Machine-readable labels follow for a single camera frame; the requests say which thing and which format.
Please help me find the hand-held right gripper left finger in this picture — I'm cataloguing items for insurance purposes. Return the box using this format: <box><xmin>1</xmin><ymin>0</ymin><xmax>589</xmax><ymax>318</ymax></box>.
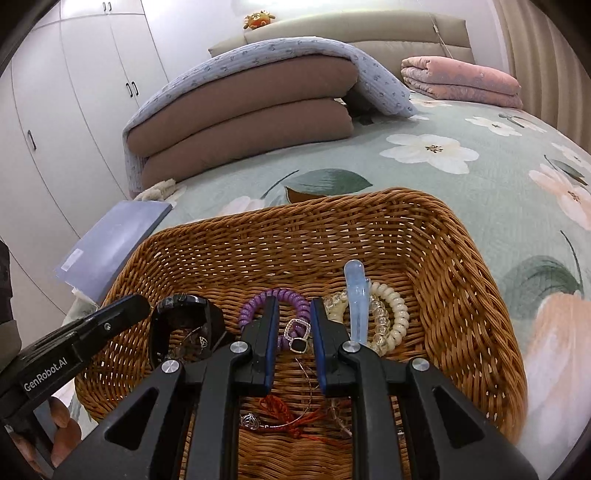
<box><xmin>53</xmin><ymin>295</ymin><xmax>280</xmax><ymax>480</ymax></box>

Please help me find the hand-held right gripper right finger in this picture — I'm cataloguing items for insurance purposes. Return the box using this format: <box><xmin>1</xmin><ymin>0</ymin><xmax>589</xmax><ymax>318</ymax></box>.
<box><xmin>310</xmin><ymin>298</ymin><xmax>539</xmax><ymax>480</ymax></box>

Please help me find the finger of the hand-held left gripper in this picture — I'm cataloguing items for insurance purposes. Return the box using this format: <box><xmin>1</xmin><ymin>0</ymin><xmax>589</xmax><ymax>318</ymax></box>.
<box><xmin>69</xmin><ymin>295</ymin><xmax>151</xmax><ymax>365</ymax></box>

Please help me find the black square pendant necklace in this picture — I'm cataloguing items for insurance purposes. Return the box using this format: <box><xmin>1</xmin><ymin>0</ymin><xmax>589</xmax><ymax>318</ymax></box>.
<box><xmin>283</xmin><ymin>318</ymin><xmax>326</xmax><ymax>418</ymax></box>

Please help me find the clear spiral hair tie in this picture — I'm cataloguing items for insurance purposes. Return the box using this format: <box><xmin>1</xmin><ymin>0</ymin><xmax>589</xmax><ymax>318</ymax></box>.
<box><xmin>322</xmin><ymin>290</ymin><xmax>395</xmax><ymax>356</ymax></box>

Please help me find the purple spiral hair tie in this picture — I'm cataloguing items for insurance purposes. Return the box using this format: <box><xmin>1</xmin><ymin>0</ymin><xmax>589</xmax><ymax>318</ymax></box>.
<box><xmin>239</xmin><ymin>288</ymin><xmax>311</xmax><ymax>330</ymax></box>

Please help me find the light blue hair clip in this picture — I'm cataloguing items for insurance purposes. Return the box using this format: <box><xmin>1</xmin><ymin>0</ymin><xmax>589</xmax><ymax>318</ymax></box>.
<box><xmin>344</xmin><ymin>260</ymin><xmax>374</xmax><ymax>348</ymax></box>

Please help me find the red cord bracelet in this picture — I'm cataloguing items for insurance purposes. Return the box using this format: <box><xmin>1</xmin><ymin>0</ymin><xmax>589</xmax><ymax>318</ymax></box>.
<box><xmin>252</xmin><ymin>394</ymin><xmax>354</xmax><ymax>446</ymax></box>

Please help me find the silver key clasp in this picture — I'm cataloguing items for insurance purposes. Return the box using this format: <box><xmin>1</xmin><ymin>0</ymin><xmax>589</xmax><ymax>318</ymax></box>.
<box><xmin>173</xmin><ymin>325</ymin><xmax>211</xmax><ymax>361</ymax></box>

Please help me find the black wrist watch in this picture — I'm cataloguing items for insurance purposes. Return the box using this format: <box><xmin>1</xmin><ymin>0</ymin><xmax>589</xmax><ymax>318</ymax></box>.
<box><xmin>148</xmin><ymin>294</ymin><xmax>227</xmax><ymax>370</ymax></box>

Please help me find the clear bead bracelet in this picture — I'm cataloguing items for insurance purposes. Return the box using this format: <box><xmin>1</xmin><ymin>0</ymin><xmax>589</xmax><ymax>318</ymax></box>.
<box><xmin>323</xmin><ymin>398</ymin><xmax>354</xmax><ymax>437</ymax></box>

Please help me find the cream spiral hair tie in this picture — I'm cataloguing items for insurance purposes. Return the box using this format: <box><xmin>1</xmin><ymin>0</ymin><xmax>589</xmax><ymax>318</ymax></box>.
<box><xmin>367</xmin><ymin>281</ymin><xmax>410</xmax><ymax>356</ymax></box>

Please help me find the brown wicker basket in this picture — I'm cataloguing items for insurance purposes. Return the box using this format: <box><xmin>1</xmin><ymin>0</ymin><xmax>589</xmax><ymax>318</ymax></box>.
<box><xmin>74</xmin><ymin>187</ymin><xmax>528</xmax><ymax>480</ymax></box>

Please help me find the person's left hand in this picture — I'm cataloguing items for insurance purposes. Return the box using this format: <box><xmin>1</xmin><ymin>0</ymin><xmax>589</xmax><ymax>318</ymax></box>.
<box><xmin>48</xmin><ymin>396</ymin><xmax>82</xmax><ymax>468</ymax></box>

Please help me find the blue book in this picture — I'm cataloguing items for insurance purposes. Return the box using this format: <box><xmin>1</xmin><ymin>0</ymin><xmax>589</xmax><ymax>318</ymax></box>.
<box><xmin>52</xmin><ymin>200</ymin><xmax>172</xmax><ymax>305</ymax></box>

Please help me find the dark cloth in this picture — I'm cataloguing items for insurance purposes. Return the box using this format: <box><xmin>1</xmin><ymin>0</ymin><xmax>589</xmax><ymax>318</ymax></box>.
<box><xmin>0</xmin><ymin>240</ymin><xmax>22</xmax><ymax>361</ymax></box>

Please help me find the cream fluffy cloth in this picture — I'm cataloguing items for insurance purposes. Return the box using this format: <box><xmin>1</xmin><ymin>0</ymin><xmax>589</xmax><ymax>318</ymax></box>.
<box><xmin>134</xmin><ymin>179</ymin><xmax>188</xmax><ymax>204</ymax></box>

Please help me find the white wardrobe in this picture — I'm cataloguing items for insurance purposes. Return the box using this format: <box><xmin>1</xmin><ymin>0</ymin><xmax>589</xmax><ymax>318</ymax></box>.
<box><xmin>0</xmin><ymin>0</ymin><xmax>171</xmax><ymax>287</ymax></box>

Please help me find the folded brown quilt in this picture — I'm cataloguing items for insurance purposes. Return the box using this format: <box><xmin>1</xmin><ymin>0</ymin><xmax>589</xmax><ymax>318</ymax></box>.
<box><xmin>127</xmin><ymin>55</ymin><xmax>358</xmax><ymax>188</ymax></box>

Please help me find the blue patterned blanket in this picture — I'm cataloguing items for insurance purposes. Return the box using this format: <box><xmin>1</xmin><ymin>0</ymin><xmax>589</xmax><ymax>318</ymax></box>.
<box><xmin>121</xmin><ymin>37</ymin><xmax>419</xmax><ymax>192</ymax></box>

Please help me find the folded pink blanket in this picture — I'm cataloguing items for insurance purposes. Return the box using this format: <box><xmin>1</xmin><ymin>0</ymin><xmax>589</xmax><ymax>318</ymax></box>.
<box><xmin>400</xmin><ymin>56</ymin><xmax>525</xmax><ymax>110</ymax></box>

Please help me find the beige padded headboard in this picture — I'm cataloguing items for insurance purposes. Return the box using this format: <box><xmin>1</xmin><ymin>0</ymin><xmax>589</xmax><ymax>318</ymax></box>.
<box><xmin>209</xmin><ymin>9</ymin><xmax>476</xmax><ymax>63</ymax></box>

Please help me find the orange plush toy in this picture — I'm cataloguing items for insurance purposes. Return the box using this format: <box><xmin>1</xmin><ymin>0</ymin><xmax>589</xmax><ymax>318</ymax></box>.
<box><xmin>243</xmin><ymin>12</ymin><xmax>276</xmax><ymax>31</ymax></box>

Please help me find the beige curtain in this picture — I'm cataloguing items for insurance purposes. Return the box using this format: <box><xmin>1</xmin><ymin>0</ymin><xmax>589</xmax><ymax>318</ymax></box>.
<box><xmin>496</xmin><ymin>0</ymin><xmax>591</xmax><ymax>148</ymax></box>

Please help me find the white cable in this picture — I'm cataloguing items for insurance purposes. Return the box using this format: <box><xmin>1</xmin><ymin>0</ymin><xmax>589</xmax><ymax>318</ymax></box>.
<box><xmin>429</xmin><ymin>11</ymin><xmax>451</xmax><ymax>58</ymax></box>

